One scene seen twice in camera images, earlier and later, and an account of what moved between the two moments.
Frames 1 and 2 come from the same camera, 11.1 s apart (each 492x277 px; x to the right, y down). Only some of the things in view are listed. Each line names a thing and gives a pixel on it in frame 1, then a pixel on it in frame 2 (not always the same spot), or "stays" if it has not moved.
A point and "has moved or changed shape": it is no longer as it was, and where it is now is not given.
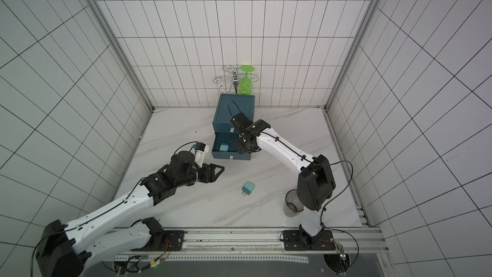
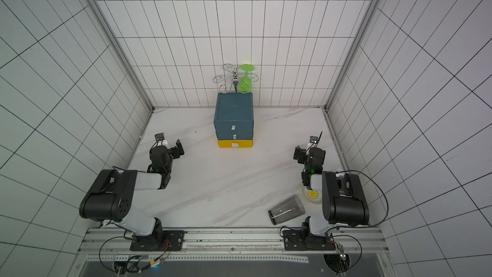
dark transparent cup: x=292 y=204 has moved or changed shape
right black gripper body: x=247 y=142 to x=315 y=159
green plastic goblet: x=245 y=86 stays
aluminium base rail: x=353 y=246 stays
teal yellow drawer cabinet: x=225 y=136 has moved or changed shape
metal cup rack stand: x=230 y=75 stays
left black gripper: x=209 y=173 to x=174 y=150
